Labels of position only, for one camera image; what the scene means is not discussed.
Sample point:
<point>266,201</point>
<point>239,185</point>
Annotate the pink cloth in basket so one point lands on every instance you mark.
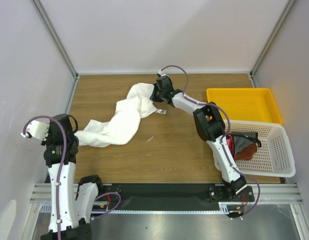
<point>230,144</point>

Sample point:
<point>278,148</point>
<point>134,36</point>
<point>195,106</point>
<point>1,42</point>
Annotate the aluminium frame post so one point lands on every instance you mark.
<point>39,7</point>
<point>288,7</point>

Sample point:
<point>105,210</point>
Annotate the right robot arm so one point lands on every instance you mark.
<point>210,127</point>

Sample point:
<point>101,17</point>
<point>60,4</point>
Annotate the white towel label tag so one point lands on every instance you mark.
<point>161,111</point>

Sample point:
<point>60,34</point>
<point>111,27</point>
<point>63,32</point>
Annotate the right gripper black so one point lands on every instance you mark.
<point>157,92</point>

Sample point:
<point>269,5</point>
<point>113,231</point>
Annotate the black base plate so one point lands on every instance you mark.
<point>170,197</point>

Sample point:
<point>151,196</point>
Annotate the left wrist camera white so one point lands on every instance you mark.
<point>36,129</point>

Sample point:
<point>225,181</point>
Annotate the white perforated plastic basket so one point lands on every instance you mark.
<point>274,158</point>

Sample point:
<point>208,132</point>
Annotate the white towel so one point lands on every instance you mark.
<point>126,120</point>

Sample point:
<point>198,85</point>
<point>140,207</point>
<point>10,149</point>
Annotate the aluminium front rail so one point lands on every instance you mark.
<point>270,193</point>

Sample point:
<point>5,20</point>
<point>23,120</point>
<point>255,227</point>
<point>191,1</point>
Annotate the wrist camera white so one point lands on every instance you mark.
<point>161,74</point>
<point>36,129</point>

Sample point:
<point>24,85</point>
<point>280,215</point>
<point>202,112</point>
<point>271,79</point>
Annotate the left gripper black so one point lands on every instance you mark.
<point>48,141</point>

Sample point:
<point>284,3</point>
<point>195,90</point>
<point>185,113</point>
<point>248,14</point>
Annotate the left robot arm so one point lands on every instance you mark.
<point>71,206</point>

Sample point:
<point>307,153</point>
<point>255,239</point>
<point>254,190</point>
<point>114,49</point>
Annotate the brown cloth in basket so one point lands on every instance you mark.
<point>247,153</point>

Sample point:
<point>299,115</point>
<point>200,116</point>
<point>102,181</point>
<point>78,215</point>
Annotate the aluminium frame post left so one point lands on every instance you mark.
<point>39,7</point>

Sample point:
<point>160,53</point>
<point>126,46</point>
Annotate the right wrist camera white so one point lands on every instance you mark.
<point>161,74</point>

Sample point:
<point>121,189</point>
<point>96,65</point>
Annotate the grey cloth in basket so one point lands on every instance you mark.
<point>241,140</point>

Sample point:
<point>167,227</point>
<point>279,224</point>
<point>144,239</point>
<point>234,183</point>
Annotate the aluminium frame post right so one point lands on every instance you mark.
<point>288,7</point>

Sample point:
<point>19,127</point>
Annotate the yellow plastic tray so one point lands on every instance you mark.
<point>246,104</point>

